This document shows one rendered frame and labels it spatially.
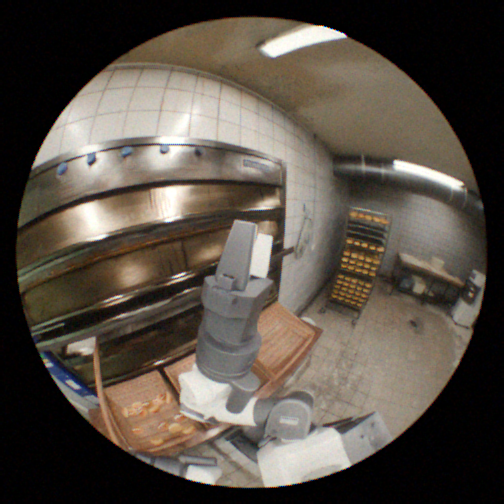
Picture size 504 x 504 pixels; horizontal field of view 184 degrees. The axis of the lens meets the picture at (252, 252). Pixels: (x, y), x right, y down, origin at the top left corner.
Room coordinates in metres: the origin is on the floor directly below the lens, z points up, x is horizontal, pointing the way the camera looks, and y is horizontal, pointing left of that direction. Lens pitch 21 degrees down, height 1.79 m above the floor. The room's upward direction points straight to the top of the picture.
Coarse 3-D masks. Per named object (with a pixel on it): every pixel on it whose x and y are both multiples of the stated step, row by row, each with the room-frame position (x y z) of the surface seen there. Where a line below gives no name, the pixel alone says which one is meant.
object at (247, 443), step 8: (248, 432) -0.05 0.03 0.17; (256, 432) -0.05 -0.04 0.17; (232, 440) -0.15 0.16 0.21; (240, 440) -0.14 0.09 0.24; (248, 440) -0.14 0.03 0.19; (256, 440) -0.14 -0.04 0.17; (240, 448) -0.23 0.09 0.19; (248, 448) -0.23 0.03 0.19; (256, 448) -0.23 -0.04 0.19; (248, 456) -0.32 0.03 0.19; (256, 456) -0.32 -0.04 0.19
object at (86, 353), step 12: (180, 312) 0.57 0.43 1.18; (192, 312) 0.58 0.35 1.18; (156, 324) 0.44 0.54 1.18; (168, 324) 0.46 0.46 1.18; (180, 324) 0.51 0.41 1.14; (120, 336) 0.28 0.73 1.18; (132, 336) 0.31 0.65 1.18; (144, 336) 0.34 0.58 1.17; (84, 348) 0.06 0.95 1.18; (108, 348) 0.17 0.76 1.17; (120, 348) 0.22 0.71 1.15; (72, 360) -0.07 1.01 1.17
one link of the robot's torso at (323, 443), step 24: (312, 432) -0.04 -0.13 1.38; (336, 432) -0.06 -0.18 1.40; (360, 432) -0.09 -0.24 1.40; (384, 432) -0.13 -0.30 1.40; (264, 456) -0.09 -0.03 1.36; (288, 456) -0.09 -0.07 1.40; (312, 456) -0.10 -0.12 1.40; (336, 456) -0.12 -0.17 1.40; (360, 456) -0.16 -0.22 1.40; (264, 480) -0.16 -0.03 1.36; (288, 480) -0.16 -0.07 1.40
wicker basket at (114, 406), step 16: (128, 384) 0.07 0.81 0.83; (160, 384) 0.20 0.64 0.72; (112, 400) -0.14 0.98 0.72; (128, 400) -0.05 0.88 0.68; (144, 400) 0.02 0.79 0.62; (176, 400) 0.11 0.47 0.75; (112, 416) -0.25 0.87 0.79; (144, 416) -0.12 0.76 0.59; (160, 416) -0.06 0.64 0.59; (128, 432) -0.32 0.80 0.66; (144, 432) -0.26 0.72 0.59; (160, 432) -0.19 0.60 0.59; (176, 432) -0.14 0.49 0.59; (192, 432) -0.09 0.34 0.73; (144, 448) -0.36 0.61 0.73; (160, 448) -0.33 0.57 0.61
